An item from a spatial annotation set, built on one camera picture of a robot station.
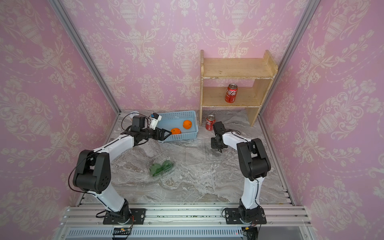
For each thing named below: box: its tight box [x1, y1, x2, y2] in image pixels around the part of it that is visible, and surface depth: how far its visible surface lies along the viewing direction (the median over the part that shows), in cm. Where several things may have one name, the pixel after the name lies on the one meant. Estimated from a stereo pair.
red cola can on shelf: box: [225, 83, 238, 104], surface depth 91 cm
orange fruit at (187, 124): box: [182, 119, 193, 130], surface depth 110 cm
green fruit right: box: [161, 160, 174, 172], surface depth 88 cm
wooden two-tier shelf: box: [199, 50, 278, 127], surface depth 89 cm
